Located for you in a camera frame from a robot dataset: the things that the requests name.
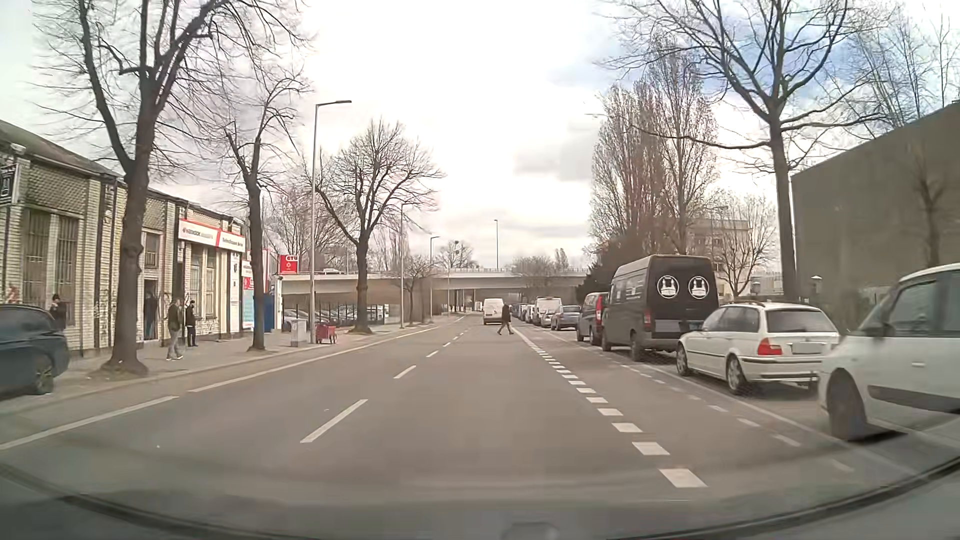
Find concrete road bridge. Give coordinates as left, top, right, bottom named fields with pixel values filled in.
left=281, top=268, right=590, bottom=325

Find row of parked cars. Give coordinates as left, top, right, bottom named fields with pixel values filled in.
left=511, top=296, right=583, bottom=332

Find dark red car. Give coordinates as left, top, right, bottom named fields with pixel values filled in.
left=576, top=291, right=610, bottom=346

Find grey asphalt road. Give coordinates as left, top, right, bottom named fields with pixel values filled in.
left=0, top=313, right=960, bottom=511

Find dark grey van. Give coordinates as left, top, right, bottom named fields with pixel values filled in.
left=600, top=254, right=721, bottom=363

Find tall bare poplar trees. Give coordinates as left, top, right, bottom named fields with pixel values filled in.
left=577, top=52, right=721, bottom=294

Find road markings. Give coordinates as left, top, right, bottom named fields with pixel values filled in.
left=0, top=315, right=856, bottom=490

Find car's own bonnet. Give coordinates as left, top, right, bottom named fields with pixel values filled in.
left=0, top=456, right=960, bottom=540

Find grey pavement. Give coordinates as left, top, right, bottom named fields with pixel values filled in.
left=0, top=321, right=436, bottom=410

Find white estate car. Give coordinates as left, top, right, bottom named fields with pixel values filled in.
left=675, top=300, right=841, bottom=396

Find large bare tree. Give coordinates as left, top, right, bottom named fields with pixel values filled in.
left=30, top=0, right=309, bottom=376
left=600, top=0, right=901, bottom=303

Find dark grey building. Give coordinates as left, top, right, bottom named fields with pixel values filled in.
left=791, top=101, right=960, bottom=331

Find pale brick building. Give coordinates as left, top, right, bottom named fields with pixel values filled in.
left=0, top=120, right=282, bottom=360

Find dark blue car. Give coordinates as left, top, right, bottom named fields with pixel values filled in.
left=0, top=303, right=72, bottom=399

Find tall lamp post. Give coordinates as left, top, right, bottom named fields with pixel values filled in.
left=309, top=99, right=353, bottom=345

